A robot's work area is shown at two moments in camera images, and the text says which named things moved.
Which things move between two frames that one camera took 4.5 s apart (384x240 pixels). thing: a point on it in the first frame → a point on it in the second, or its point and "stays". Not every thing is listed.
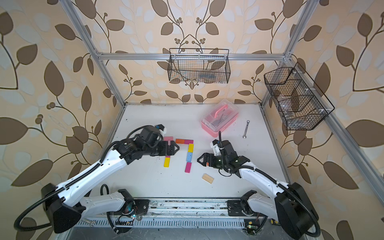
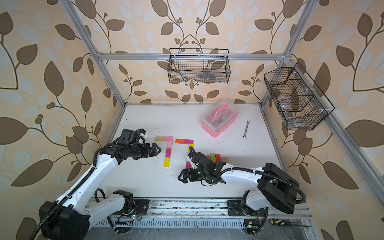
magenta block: (187, 141) stays
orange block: (180, 141) stays
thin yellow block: (166, 162) stays
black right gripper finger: (205, 157) → (184, 176)
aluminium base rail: (166, 214) stays
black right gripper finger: (204, 162) → (194, 177)
